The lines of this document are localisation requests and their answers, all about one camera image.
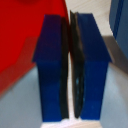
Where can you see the red plastic cup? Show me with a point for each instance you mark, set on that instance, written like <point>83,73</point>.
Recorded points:
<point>20,33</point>

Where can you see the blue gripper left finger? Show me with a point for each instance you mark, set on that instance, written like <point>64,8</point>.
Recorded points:
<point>51,66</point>

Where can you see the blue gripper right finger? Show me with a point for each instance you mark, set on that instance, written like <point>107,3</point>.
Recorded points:
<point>91,66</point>

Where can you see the dark blue rectangular box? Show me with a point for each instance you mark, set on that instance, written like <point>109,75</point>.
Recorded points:
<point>120,23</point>

